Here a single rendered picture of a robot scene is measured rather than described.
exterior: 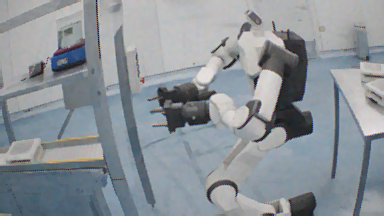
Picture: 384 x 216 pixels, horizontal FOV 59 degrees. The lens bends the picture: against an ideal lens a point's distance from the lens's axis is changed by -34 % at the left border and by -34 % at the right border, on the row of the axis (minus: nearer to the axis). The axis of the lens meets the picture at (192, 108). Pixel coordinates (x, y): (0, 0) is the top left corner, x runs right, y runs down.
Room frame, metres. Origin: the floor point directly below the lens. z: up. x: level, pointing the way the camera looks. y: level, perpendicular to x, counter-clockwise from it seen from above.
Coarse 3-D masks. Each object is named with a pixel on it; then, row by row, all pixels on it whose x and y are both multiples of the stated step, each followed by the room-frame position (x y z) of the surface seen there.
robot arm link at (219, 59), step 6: (222, 48) 2.26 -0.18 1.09; (216, 54) 2.27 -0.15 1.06; (222, 54) 2.26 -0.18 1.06; (210, 60) 2.23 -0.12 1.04; (216, 60) 2.23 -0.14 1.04; (222, 60) 2.25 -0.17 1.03; (228, 60) 2.26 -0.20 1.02; (234, 60) 2.26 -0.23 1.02; (210, 66) 2.19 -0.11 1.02; (216, 66) 2.20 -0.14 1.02; (222, 66) 2.24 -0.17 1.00; (228, 66) 2.26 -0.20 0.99; (216, 72) 2.18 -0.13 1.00
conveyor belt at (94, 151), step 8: (96, 144) 1.99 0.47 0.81; (48, 152) 1.94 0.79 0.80; (56, 152) 1.93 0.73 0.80; (64, 152) 1.92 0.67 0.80; (72, 152) 1.92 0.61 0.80; (80, 152) 1.91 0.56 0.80; (88, 152) 1.90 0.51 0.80; (96, 152) 1.89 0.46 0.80; (0, 160) 1.88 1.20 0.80; (40, 160) 1.84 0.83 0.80; (48, 160) 1.83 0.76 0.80; (56, 160) 1.83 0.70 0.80; (64, 160) 1.83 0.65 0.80; (64, 168) 1.74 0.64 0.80
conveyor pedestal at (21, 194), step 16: (0, 192) 1.76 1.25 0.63; (16, 192) 1.76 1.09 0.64; (32, 192) 1.76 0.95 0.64; (48, 192) 1.77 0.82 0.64; (64, 192) 1.77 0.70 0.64; (96, 192) 1.82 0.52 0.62; (0, 208) 1.77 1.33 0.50; (16, 208) 1.77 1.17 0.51; (32, 208) 1.77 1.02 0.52; (48, 208) 1.77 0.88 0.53; (64, 208) 1.78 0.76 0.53; (80, 208) 1.78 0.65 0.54; (96, 208) 1.77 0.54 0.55
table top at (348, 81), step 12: (336, 72) 2.50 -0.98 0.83; (348, 72) 2.47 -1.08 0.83; (336, 84) 2.33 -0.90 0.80; (348, 84) 2.22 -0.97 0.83; (360, 84) 2.19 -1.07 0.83; (348, 96) 2.02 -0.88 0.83; (360, 96) 1.99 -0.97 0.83; (360, 108) 1.82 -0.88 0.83; (372, 108) 1.78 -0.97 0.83; (360, 120) 1.67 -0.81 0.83; (372, 120) 1.63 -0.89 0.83; (360, 132) 1.59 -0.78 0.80; (372, 132) 1.50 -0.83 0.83
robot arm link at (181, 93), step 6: (180, 84) 2.05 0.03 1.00; (162, 90) 1.97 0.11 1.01; (168, 90) 1.99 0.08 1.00; (174, 90) 2.00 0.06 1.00; (180, 90) 2.01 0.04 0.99; (186, 90) 2.01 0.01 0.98; (162, 96) 1.98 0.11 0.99; (168, 96) 1.97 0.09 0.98; (174, 96) 1.99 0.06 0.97; (180, 96) 2.00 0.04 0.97; (186, 96) 2.00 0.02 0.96; (162, 102) 2.00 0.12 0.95; (174, 102) 1.99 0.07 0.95; (162, 114) 2.00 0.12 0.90
